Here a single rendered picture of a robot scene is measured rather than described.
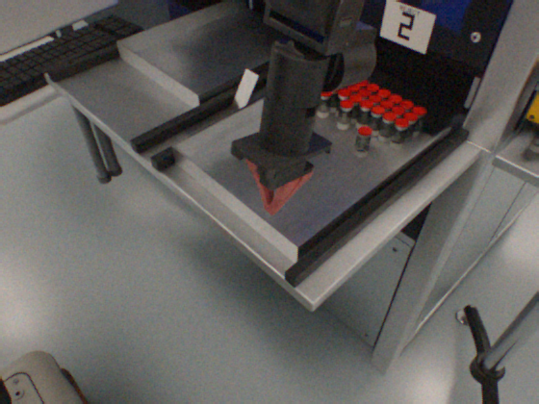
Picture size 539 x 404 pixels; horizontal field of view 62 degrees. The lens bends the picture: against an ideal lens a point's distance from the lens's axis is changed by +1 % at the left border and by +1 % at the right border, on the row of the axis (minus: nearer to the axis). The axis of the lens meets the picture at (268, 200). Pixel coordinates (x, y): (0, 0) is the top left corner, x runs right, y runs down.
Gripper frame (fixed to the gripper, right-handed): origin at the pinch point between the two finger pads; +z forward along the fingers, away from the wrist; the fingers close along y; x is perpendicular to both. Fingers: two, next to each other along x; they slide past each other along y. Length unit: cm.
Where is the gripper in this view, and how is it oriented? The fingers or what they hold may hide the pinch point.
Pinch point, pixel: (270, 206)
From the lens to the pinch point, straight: 54.2
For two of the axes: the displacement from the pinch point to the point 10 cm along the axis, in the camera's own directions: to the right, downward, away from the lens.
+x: -7.0, -5.2, 5.0
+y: 7.0, -3.5, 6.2
